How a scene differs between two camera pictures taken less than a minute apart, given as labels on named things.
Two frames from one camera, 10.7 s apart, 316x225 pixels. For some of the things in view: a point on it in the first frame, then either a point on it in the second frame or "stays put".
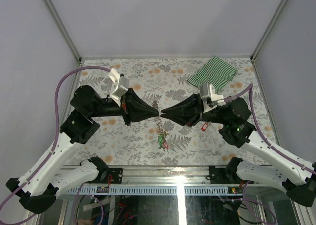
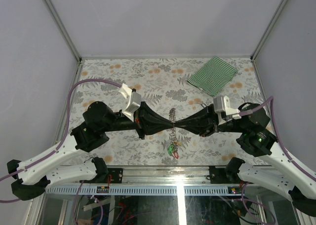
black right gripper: x=187 y=112 -> x=203 y=122
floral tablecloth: x=156 y=140 stays put
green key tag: x=160 y=139 -> x=170 y=149
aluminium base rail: x=209 y=179 stays put
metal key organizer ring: x=160 y=128 -> x=173 y=148
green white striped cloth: x=216 y=72 stays put
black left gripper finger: x=138 y=113 -> x=157 y=129
